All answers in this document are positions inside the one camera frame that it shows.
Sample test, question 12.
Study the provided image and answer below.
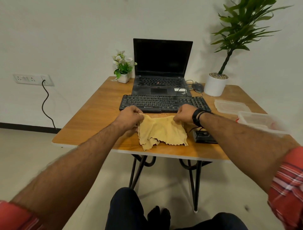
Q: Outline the clear plastic container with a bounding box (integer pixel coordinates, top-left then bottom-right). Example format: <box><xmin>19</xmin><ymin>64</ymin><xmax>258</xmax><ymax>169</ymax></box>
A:
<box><xmin>235</xmin><ymin>111</ymin><xmax>289</xmax><ymax>136</ymax></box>

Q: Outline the person's left hand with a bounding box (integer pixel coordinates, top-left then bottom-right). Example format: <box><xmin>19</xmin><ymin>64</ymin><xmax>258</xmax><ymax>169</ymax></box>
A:
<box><xmin>113</xmin><ymin>105</ymin><xmax>144</xmax><ymax>133</ymax></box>

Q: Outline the yellow cleaning cloth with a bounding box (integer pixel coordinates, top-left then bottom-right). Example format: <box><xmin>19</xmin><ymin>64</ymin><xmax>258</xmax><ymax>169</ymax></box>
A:
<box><xmin>137</xmin><ymin>113</ymin><xmax>189</xmax><ymax>151</ymax></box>

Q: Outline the black wristband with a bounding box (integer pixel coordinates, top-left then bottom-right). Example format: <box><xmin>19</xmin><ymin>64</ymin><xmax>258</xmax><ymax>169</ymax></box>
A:
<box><xmin>189</xmin><ymin>108</ymin><xmax>213</xmax><ymax>133</ymax></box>

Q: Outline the red left sleeve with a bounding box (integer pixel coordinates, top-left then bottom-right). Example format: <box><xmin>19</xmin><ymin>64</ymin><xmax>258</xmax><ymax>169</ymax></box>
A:
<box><xmin>0</xmin><ymin>200</ymin><xmax>45</xmax><ymax>230</ymax></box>

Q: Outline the person's leg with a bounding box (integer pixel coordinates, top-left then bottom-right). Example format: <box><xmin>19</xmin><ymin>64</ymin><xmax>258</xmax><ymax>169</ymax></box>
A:
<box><xmin>160</xmin><ymin>208</ymin><xmax>249</xmax><ymax>230</ymax></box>
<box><xmin>105</xmin><ymin>187</ymin><xmax>161</xmax><ymax>230</ymax></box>

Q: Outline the black skirting board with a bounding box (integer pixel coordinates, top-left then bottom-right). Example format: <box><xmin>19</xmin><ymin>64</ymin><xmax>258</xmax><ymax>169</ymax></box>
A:
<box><xmin>0</xmin><ymin>122</ymin><xmax>62</xmax><ymax>134</ymax></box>

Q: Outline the black power cable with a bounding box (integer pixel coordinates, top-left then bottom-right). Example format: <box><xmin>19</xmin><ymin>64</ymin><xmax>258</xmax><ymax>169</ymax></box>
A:
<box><xmin>41</xmin><ymin>80</ymin><xmax>58</xmax><ymax>130</ymax></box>

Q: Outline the red sleeve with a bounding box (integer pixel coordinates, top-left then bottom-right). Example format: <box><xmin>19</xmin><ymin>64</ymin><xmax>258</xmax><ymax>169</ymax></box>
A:
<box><xmin>0</xmin><ymin>200</ymin><xmax>45</xmax><ymax>230</ymax></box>
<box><xmin>267</xmin><ymin>146</ymin><xmax>303</xmax><ymax>230</ymax></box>

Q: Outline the black metal table frame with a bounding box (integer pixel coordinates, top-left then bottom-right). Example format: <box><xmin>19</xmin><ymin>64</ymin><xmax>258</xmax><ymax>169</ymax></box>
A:
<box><xmin>128</xmin><ymin>154</ymin><xmax>213</xmax><ymax>213</ymax></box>

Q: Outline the tall green plant white pot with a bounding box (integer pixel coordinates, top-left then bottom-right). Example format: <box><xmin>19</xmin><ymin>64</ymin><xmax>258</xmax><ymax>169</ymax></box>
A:
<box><xmin>203</xmin><ymin>0</ymin><xmax>294</xmax><ymax>97</ymax></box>

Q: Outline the black keyboard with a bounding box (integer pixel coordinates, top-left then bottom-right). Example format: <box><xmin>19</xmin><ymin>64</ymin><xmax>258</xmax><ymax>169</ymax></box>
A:
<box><xmin>119</xmin><ymin>94</ymin><xmax>212</xmax><ymax>114</ymax></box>

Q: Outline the small white flower pot plant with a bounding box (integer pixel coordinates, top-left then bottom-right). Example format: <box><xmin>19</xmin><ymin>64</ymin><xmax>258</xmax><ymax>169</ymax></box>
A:
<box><xmin>111</xmin><ymin>50</ymin><xmax>138</xmax><ymax>84</ymax></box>

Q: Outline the person's right leg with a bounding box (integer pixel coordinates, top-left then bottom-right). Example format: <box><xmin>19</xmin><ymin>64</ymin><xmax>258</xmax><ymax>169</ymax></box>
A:
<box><xmin>160</xmin><ymin>208</ymin><xmax>249</xmax><ymax>230</ymax></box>

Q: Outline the small black brush tool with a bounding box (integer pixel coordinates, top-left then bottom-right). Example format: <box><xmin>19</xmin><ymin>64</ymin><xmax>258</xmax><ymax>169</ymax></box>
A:
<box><xmin>192</xmin><ymin>129</ymin><xmax>218</xmax><ymax>144</ymax></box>

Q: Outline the black laptop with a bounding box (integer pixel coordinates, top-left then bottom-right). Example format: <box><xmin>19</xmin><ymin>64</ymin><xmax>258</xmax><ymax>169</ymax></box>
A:
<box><xmin>131</xmin><ymin>38</ymin><xmax>193</xmax><ymax>97</ymax></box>

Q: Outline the person's right forearm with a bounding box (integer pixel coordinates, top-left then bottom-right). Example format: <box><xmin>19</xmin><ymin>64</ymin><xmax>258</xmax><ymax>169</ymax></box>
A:
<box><xmin>200</xmin><ymin>113</ymin><xmax>300</xmax><ymax>194</ymax></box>

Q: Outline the white wall socket panel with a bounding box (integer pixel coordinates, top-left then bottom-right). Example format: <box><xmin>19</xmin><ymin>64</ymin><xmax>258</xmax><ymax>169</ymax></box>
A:
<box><xmin>12</xmin><ymin>73</ymin><xmax>55</xmax><ymax>87</ymax></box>

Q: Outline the red right sleeve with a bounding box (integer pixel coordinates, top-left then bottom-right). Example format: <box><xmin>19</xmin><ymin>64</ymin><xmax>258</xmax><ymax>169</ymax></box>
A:
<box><xmin>267</xmin><ymin>146</ymin><xmax>303</xmax><ymax>230</ymax></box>

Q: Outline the black mouse cable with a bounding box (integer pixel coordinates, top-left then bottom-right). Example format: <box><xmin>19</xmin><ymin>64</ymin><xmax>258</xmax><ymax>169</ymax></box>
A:
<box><xmin>185</xmin><ymin>80</ymin><xmax>204</xmax><ymax>96</ymax></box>

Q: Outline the clear plastic container lid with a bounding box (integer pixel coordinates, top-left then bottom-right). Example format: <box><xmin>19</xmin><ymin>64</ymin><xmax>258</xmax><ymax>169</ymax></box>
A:
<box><xmin>214</xmin><ymin>99</ymin><xmax>252</xmax><ymax>116</ymax></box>

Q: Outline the person's right hand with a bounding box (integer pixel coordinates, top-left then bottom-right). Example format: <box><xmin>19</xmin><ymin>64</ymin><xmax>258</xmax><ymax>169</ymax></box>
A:
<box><xmin>173</xmin><ymin>104</ymin><xmax>199</xmax><ymax>125</ymax></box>

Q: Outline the person's left forearm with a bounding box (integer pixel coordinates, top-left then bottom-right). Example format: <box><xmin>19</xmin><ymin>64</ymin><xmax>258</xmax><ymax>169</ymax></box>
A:
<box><xmin>10</xmin><ymin>121</ymin><xmax>123</xmax><ymax>230</ymax></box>

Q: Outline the person's left leg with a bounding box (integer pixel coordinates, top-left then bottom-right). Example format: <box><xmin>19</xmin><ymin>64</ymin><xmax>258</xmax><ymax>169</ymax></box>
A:
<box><xmin>105</xmin><ymin>187</ymin><xmax>161</xmax><ymax>230</ymax></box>

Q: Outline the black computer mouse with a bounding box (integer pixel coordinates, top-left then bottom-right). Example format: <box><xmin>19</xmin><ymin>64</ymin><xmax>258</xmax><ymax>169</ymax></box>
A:
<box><xmin>192</xmin><ymin>82</ymin><xmax>205</xmax><ymax>94</ymax></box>

